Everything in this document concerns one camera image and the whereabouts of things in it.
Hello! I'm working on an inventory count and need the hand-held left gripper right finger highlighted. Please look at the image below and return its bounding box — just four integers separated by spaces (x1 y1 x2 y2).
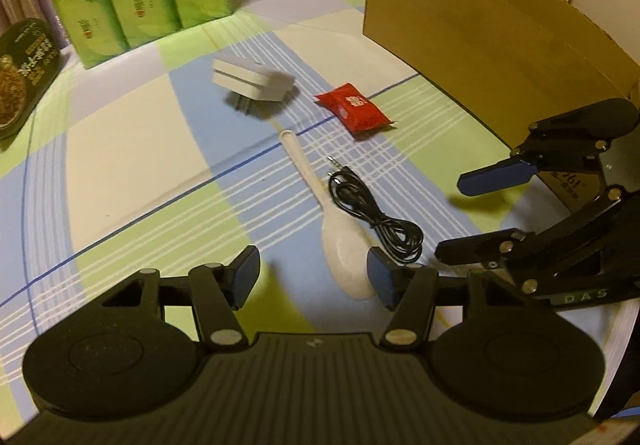
366 246 531 352

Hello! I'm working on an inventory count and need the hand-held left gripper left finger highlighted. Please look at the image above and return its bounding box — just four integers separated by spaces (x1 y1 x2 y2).
100 245 261 352

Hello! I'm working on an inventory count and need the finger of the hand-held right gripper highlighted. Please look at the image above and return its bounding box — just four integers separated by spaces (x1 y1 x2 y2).
457 98 640 198
434 185 627 295

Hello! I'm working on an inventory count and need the white plastic spoon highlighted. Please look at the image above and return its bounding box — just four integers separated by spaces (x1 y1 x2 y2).
278 129 378 301

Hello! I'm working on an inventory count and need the black audio cable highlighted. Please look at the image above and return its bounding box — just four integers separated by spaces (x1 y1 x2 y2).
326 155 425 266

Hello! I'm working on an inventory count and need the cardboard box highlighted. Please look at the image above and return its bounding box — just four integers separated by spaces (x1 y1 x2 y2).
362 0 640 216

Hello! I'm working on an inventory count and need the red snack packet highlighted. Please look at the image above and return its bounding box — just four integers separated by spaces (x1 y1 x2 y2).
314 81 398 138

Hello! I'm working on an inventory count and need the white power adapter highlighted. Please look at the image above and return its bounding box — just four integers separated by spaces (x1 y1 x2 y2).
211 56 296 118

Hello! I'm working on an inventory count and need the desktop with checked tablecloth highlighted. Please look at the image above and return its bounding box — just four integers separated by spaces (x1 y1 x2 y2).
0 0 631 426

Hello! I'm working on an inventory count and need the dark food box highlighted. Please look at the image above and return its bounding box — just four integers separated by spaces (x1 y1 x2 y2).
0 18 63 142

